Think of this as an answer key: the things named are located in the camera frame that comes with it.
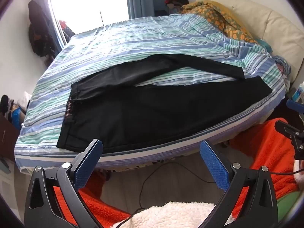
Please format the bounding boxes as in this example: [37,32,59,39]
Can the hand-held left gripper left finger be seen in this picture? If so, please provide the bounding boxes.
[24,138,112,228]

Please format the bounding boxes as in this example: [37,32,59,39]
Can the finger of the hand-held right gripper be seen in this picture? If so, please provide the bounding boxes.
[275,119,304,160]
[286,99,304,115]

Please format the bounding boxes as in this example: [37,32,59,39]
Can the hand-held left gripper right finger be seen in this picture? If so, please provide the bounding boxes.
[198,140,278,228]

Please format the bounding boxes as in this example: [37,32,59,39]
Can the black pants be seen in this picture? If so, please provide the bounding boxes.
[56,54,272,155]

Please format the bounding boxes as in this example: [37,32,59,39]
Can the plastic bottle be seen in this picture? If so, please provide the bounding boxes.
[292,82,304,103]

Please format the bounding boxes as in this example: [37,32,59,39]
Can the orange fleece garment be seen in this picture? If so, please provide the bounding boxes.
[52,117,301,228]

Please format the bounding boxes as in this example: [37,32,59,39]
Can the blue plaid cloth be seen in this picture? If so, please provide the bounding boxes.
[273,55,291,77]

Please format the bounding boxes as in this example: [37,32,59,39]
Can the white fleece cloth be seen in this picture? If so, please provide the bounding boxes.
[112,201,218,228]

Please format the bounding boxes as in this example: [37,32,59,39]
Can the green cloth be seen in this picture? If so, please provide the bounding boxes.
[277,191,301,224]

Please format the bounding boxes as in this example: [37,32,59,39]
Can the blue bag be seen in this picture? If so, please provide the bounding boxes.
[11,107,27,129]

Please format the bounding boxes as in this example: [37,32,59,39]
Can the brown cabinet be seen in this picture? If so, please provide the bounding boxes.
[0,113,20,162]

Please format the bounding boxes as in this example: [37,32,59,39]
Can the cream padded headboard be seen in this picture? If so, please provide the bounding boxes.
[196,0,304,83]

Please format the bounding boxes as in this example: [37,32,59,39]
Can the white pillow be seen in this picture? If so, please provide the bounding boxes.
[16,91,33,111]

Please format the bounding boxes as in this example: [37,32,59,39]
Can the black bundle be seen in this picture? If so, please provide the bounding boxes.
[0,95,10,117]

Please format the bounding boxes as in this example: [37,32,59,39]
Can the orange patterned quilt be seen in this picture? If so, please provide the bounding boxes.
[182,0,260,44]

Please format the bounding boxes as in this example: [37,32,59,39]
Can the blue green striped bed sheet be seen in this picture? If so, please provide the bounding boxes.
[14,14,287,174]

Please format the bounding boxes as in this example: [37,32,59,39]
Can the red dark bag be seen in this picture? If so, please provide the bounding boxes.
[59,20,74,41]

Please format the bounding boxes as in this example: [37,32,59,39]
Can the dark hanging clothes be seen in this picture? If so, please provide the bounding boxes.
[27,0,58,66]

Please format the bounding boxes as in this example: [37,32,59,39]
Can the pile of clothes by curtain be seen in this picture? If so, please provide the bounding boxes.
[165,0,190,14]

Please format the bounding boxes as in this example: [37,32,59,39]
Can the bright window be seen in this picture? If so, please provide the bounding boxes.
[46,0,130,44]

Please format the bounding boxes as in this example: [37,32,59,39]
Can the black cable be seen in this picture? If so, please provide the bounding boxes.
[114,162,215,228]

